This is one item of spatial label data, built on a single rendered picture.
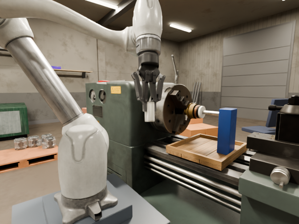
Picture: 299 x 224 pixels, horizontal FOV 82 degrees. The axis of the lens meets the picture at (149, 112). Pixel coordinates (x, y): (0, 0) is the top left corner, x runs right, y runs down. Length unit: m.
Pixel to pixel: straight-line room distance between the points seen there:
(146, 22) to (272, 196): 0.66
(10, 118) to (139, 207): 4.68
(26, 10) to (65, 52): 6.67
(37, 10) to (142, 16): 0.33
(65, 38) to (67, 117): 6.75
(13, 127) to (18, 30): 4.46
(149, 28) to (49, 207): 0.70
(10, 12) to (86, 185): 0.58
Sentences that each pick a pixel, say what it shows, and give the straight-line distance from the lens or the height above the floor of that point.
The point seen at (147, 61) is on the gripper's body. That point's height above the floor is 1.30.
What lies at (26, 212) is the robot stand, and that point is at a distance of 0.87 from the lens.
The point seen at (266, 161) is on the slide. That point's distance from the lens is 0.70.
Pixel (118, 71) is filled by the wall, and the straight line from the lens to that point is 8.01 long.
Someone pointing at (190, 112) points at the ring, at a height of 1.08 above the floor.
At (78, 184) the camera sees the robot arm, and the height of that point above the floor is 0.91.
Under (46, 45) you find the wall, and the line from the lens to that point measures 7.31.
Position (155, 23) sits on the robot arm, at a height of 1.43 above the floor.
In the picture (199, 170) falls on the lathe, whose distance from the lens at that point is 0.90.
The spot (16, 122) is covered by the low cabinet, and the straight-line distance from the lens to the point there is 5.21.
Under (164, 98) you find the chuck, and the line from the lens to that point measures 0.96.
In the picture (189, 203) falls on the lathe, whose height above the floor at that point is 0.54.
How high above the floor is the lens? 1.20
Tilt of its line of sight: 8 degrees down
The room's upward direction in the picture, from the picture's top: straight up
